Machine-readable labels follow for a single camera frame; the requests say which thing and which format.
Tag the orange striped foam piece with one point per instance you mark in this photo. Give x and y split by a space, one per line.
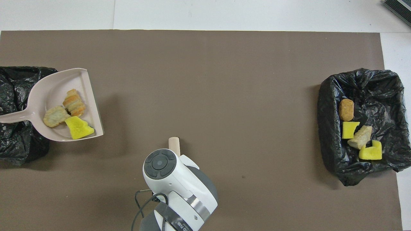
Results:
74 103

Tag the pink bin with black bag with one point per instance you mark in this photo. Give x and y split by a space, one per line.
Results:
16 147

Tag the yellow wavy foam piece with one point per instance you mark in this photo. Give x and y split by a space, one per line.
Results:
79 128

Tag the brown table mat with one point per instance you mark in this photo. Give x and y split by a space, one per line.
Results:
205 51

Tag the brown cork-like foam piece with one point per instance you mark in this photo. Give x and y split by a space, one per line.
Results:
346 109

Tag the pale beige foam chunk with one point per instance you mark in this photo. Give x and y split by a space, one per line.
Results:
360 137

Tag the beige plastic dustpan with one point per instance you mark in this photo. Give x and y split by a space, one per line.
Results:
51 89

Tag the pale beige foam piece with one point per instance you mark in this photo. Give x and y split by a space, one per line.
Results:
56 116

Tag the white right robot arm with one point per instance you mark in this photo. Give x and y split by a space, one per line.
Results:
179 186

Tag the dark ribbed panel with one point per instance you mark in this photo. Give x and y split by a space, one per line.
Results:
399 9

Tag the beige hand brush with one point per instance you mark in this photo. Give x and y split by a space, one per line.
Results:
174 144

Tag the yellow curved foam piece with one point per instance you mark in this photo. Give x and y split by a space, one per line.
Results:
349 130

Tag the bin lined with black bag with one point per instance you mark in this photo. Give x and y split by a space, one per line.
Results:
334 154

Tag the yellow notched foam piece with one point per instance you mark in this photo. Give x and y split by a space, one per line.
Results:
371 153

